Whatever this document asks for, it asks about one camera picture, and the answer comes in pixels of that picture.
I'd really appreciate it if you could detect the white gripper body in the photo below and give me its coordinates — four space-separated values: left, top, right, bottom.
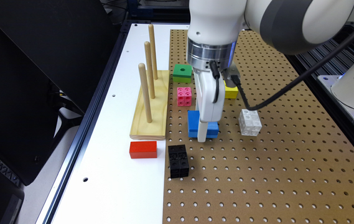
193 68 225 123

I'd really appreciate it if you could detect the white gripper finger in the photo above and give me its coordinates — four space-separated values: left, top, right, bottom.
197 121 208 142

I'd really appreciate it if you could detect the blue block with hole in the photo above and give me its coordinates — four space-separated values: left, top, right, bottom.
187 110 219 138

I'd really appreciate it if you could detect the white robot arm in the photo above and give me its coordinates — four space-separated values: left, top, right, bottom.
186 0 354 142

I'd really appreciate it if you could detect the pink interlocking cube block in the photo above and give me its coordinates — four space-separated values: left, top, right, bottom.
177 87 192 106

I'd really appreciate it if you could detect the green block with hole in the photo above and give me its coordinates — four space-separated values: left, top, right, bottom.
172 64 192 83

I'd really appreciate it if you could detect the yellow block with hole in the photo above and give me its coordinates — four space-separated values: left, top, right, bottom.
224 83 239 99

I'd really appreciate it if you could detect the black interlocking cube block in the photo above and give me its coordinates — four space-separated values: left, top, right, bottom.
168 145 190 179

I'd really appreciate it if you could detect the white translucent cube block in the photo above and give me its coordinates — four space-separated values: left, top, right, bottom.
238 109 262 136

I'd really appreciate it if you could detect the red rectangular block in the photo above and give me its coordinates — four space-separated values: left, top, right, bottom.
129 141 157 159

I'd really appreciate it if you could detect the wooden peg base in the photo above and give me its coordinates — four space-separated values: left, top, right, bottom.
129 70 170 140

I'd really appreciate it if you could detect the front wooden peg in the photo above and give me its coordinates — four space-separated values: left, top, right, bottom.
138 63 152 123

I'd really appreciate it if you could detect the wooden peg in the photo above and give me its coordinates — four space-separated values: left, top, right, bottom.
138 63 152 123
144 41 156 99
148 24 158 80

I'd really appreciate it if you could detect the middle wooden peg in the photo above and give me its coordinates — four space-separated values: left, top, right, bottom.
144 41 156 99

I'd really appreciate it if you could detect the rear wooden peg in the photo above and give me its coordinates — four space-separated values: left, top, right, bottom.
148 24 158 80

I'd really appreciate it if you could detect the brown pegboard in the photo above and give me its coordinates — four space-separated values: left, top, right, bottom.
162 29 354 224

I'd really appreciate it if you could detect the black panel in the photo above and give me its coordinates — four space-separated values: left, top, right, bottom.
0 0 118 185

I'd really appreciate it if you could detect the black cable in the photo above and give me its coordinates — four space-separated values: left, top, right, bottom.
209 7 354 111

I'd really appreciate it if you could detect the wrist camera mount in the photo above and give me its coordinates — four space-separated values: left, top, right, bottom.
221 62 240 88

